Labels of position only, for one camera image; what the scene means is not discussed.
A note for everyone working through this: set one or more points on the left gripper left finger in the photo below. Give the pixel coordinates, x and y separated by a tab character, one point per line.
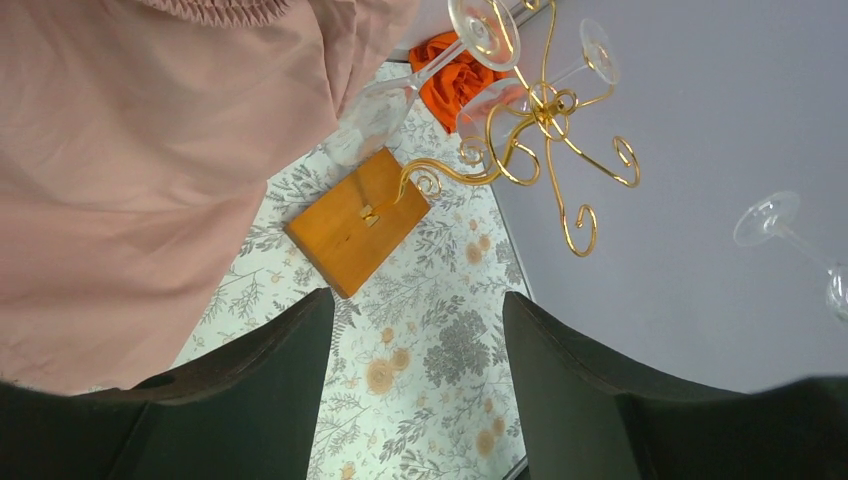
246	410

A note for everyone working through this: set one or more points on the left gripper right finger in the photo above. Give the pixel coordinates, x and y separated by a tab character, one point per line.
587	411

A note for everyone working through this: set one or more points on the clear wine glass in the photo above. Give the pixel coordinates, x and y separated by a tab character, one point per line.
485	29
772	217

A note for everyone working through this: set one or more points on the wooden rack base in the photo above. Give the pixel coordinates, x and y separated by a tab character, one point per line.
349	232

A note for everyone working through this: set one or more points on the floral tablecloth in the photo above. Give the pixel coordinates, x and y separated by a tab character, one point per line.
418	384

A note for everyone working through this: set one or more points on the pink shorts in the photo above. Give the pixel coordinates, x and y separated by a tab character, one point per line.
137	141

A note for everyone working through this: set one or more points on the orange cloth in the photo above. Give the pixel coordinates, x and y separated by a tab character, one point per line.
453	86

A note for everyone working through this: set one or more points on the gold wire glass rack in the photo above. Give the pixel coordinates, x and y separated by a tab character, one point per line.
516	130

